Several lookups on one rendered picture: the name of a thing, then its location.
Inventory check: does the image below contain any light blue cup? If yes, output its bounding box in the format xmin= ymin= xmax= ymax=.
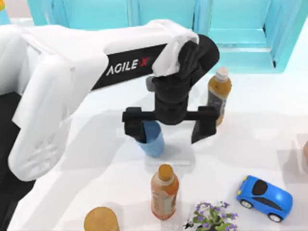
xmin=136 ymin=120 xmax=166 ymax=158

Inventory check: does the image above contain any brown bottle with white cap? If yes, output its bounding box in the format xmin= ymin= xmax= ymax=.
xmin=206 ymin=66 xmax=232 ymax=127

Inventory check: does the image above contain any orange bottle with orange cap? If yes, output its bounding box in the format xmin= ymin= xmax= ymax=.
xmin=150 ymin=163 xmax=180 ymax=221

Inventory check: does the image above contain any purple flower plant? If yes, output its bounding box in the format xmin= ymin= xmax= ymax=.
xmin=183 ymin=200 xmax=239 ymax=231

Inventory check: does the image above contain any brown round bread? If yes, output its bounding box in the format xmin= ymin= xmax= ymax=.
xmin=83 ymin=206 xmax=120 ymax=231

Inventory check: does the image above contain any blue toy car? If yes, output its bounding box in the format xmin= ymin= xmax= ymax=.
xmin=236 ymin=175 xmax=294 ymax=222

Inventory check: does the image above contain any light blue rack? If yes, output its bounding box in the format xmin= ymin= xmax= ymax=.
xmin=26 ymin=0 xmax=308 ymax=74

